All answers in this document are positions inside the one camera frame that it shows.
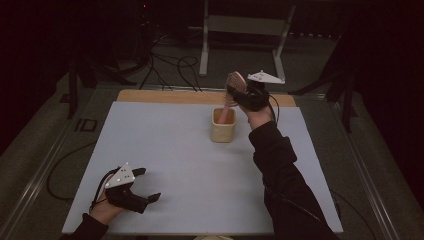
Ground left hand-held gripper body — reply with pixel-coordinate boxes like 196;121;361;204
104;162;150;215

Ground black square floor plate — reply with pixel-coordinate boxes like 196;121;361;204
74;118;99;133

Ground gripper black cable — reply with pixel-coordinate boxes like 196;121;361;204
89;165;122;212
267;94;378;240

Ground white metal stand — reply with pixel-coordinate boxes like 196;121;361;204
198;0;297;83

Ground person's right hand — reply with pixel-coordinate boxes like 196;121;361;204
244;104;276;131

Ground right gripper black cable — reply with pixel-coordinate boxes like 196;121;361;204
267;94;378;240

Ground pink hairbrush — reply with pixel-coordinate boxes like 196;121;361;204
218;71;248;124

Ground pale blue table mat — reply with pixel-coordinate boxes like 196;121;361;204
61;101;344;236

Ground cream square cup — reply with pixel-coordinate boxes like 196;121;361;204
209;107;237;144

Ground person's left hand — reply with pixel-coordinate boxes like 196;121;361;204
89;179;125;226

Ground aluminium frame rail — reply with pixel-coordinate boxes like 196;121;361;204
0;84;101;240
328;96;398;240

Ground wooden table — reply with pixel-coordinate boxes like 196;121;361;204
116;89;297;108

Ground tangled black floor cables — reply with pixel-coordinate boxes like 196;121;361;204
139;33;203;93

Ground black floor cable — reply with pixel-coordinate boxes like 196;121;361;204
46;141;98;203

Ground black stand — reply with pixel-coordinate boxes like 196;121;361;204
288;33;359;134
59;56;138;120

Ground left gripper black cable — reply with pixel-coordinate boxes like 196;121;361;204
89;165;122;212

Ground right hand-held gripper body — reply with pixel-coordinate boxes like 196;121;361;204
238;69;286;113

